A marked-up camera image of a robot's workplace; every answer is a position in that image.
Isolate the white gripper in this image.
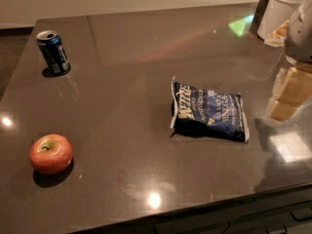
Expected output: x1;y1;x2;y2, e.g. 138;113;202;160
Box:
267;0;312;122

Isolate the red apple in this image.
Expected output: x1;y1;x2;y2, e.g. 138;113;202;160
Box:
29;134;73;175

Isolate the blue pepsi can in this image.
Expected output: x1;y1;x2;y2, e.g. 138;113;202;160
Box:
36;30;71;76

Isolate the white plastic canister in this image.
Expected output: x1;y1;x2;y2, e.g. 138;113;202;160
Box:
257;0;304;40

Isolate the blue kettle chips bag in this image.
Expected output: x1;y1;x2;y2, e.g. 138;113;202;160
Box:
171;78;250;142

